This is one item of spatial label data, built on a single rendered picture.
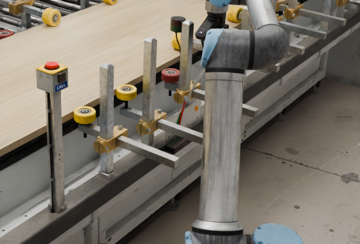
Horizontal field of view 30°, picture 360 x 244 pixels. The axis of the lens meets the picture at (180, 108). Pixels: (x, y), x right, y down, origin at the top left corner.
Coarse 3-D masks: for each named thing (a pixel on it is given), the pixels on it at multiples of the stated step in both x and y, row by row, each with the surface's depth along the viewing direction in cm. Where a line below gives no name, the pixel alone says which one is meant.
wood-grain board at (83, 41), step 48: (144, 0) 370; (192, 0) 374; (288, 0) 386; (0, 48) 298; (48, 48) 301; (96, 48) 304; (192, 48) 309; (0, 96) 256; (96, 96) 260; (0, 144) 224
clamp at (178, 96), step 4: (192, 84) 281; (200, 84) 282; (176, 92) 274; (180, 92) 274; (184, 92) 274; (188, 92) 275; (176, 96) 275; (180, 96) 274; (184, 96) 274; (176, 100) 276; (180, 100) 274
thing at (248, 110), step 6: (168, 84) 284; (174, 84) 283; (174, 90) 284; (198, 90) 279; (192, 96) 279; (198, 96) 277; (204, 96) 276; (246, 108) 266; (252, 108) 266; (246, 114) 267; (252, 114) 265
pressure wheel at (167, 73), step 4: (168, 68) 286; (164, 72) 282; (168, 72) 283; (172, 72) 282; (176, 72) 283; (164, 76) 280; (168, 76) 280; (172, 76) 280; (176, 76) 280; (164, 80) 281; (168, 80) 280; (172, 80) 280; (176, 80) 281
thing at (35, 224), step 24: (312, 48) 379; (264, 72) 339; (288, 72) 359; (120, 168) 252; (144, 168) 260; (72, 192) 236; (96, 192) 238; (120, 192) 251; (48, 216) 223; (72, 216) 229; (0, 240) 211; (24, 240) 212; (48, 240) 221
